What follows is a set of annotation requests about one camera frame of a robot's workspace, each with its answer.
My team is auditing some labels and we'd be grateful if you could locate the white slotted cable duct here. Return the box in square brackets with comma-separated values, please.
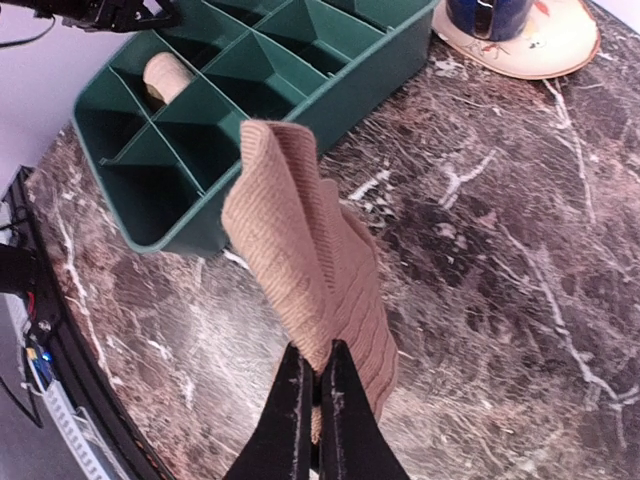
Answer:
[1, 294, 129, 480]

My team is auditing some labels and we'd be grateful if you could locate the striped cream red sock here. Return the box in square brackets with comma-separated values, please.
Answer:
[142, 52, 195, 111]

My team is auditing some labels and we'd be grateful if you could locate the tan brown sock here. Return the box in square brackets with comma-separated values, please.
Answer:
[222, 120, 398, 419]

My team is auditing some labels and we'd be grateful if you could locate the green plastic divided tray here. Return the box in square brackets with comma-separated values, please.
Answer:
[73, 1, 436, 256]

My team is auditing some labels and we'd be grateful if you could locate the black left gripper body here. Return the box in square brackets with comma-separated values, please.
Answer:
[1, 0, 182, 33]

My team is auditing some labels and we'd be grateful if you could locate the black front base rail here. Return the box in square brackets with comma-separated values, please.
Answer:
[1, 167, 172, 479]

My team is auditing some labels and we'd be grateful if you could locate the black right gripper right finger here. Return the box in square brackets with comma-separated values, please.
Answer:
[319, 340, 408, 480]

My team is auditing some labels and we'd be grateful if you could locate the blue enamel mug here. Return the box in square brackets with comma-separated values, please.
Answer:
[445, 0, 533, 42]

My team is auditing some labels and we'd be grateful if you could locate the cream ceramic saucer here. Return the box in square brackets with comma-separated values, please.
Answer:
[433, 1, 600, 80]

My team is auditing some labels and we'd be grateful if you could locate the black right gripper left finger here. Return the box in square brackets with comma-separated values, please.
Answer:
[224, 344, 314, 480]

